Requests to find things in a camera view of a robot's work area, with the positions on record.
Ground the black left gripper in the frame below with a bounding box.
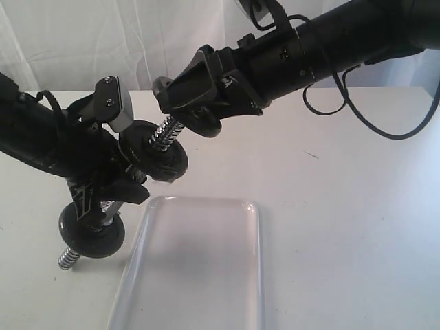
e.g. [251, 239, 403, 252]
[51, 102, 150, 220]

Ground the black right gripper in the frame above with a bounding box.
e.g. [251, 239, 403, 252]
[151, 47, 271, 116]

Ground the black weight plate end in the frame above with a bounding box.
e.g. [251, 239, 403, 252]
[118, 118, 188, 183]

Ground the chrome threaded dumbbell bar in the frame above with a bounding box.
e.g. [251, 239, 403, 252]
[58, 116, 188, 270]

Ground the black weight plate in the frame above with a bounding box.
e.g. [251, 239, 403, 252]
[179, 107, 222, 138]
[58, 203, 125, 259]

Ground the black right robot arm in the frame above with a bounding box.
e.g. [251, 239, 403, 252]
[152, 1, 439, 118]

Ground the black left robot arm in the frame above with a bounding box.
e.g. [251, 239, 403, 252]
[1, 74, 150, 219]

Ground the white rectangular tray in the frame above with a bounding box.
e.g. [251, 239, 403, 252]
[107, 196, 265, 329]

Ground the white backdrop curtain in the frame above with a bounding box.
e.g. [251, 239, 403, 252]
[0, 0, 440, 107]

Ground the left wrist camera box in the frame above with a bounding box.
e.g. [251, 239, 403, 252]
[93, 76, 134, 133]

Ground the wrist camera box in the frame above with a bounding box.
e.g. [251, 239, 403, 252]
[236, 0, 289, 32]
[93, 76, 134, 133]

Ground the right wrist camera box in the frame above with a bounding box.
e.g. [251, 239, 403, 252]
[236, 0, 289, 32]

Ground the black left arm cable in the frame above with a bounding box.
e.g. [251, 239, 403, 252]
[34, 89, 69, 121]

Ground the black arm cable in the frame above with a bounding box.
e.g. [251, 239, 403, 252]
[302, 58, 436, 140]
[34, 89, 69, 121]

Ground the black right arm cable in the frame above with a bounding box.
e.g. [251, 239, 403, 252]
[302, 58, 436, 140]

